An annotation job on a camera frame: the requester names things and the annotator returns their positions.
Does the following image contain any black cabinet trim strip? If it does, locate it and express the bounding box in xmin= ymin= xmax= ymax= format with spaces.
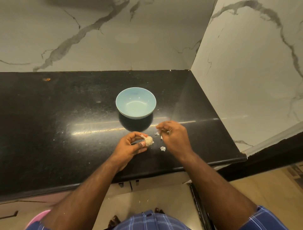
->
xmin=188 ymin=184 xmax=210 ymax=230

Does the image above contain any blue plaid shirt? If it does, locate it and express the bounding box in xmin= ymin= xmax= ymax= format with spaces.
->
xmin=26 ymin=205 xmax=288 ymax=230

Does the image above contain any black drawer handle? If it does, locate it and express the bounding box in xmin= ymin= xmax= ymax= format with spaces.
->
xmin=0 ymin=211 xmax=20 ymax=220

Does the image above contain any white garlic bulb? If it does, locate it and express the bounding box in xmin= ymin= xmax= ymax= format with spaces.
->
xmin=142 ymin=136 xmax=155 ymax=147

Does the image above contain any person's right hand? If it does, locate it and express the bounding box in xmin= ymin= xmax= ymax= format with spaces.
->
xmin=156 ymin=120 xmax=194 ymax=160

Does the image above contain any person's left hand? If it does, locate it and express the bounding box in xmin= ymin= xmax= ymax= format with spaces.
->
xmin=111 ymin=131 xmax=148 ymax=170

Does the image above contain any light blue bowl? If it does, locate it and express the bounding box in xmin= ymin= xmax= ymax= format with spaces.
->
xmin=116 ymin=87 xmax=157 ymax=119

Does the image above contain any person's left foot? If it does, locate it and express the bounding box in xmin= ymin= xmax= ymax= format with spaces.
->
xmin=109 ymin=215 xmax=121 ymax=230

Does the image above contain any person's right forearm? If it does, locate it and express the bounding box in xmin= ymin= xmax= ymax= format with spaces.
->
xmin=180 ymin=151 xmax=258 ymax=230

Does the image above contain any person's left forearm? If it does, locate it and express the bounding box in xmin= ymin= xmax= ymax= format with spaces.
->
xmin=40 ymin=159 xmax=124 ymax=230

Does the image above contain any pink plastic bucket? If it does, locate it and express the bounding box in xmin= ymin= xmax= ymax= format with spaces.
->
xmin=25 ymin=209 xmax=52 ymax=228

